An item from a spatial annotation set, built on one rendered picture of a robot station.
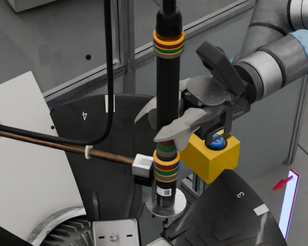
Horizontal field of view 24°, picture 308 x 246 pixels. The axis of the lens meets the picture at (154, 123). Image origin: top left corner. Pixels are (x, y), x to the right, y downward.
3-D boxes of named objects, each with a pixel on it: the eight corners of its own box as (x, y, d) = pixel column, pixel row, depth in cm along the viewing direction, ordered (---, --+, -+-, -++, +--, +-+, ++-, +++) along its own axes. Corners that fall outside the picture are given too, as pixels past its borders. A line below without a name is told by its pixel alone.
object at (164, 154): (153, 154, 112) (153, 149, 112) (159, 140, 115) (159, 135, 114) (174, 159, 112) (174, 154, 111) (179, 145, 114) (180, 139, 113)
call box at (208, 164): (166, 152, 184) (167, 122, 176) (196, 135, 188) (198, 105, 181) (208, 189, 175) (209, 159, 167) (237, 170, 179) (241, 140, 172)
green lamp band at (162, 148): (153, 149, 111) (153, 143, 111) (159, 134, 114) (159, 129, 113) (174, 153, 111) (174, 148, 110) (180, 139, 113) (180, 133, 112)
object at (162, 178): (149, 178, 116) (149, 173, 115) (157, 159, 119) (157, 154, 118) (175, 184, 115) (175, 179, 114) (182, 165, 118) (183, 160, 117)
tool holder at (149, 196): (128, 213, 121) (127, 174, 115) (141, 183, 126) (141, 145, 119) (179, 225, 120) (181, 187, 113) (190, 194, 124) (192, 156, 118)
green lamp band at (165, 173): (149, 173, 115) (149, 167, 114) (157, 154, 118) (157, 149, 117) (175, 178, 114) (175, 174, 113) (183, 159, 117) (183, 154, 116)
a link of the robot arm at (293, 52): (304, 72, 129) (335, 62, 121) (260, 96, 124) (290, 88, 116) (285, 32, 128) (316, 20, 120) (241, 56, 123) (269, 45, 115)
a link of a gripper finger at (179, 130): (168, 171, 107) (206, 138, 112) (169, 143, 103) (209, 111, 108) (152, 160, 109) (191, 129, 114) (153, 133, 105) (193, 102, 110)
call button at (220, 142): (204, 143, 172) (204, 138, 171) (216, 135, 174) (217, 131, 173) (215, 152, 170) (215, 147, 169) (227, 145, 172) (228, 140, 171)
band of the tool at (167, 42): (149, 57, 98) (149, 40, 96) (158, 39, 101) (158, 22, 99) (179, 62, 97) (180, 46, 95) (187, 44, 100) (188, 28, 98)
